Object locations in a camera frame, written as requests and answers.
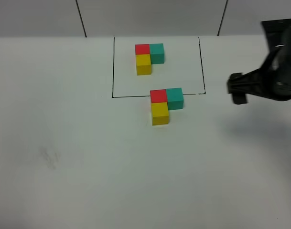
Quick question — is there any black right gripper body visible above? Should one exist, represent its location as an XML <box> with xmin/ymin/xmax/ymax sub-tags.
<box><xmin>261</xmin><ymin>19</ymin><xmax>291</xmax><ymax>99</ymax></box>

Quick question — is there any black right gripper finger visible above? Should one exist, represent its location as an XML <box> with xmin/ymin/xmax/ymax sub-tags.
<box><xmin>227</xmin><ymin>69</ymin><xmax>274</xmax><ymax>104</ymax></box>

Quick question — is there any green template block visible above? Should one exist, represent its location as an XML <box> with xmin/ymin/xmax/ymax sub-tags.
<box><xmin>150</xmin><ymin>43</ymin><xmax>165</xmax><ymax>64</ymax></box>

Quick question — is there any yellow template block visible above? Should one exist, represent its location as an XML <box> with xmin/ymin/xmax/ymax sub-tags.
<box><xmin>136</xmin><ymin>54</ymin><xmax>152</xmax><ymax>75</ymax></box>

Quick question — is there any red template block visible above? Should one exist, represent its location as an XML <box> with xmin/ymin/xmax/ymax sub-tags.
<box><xmin>135</xmin><ymin>44</ymin><xmax>150</xmax><ymax>55</ymax></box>

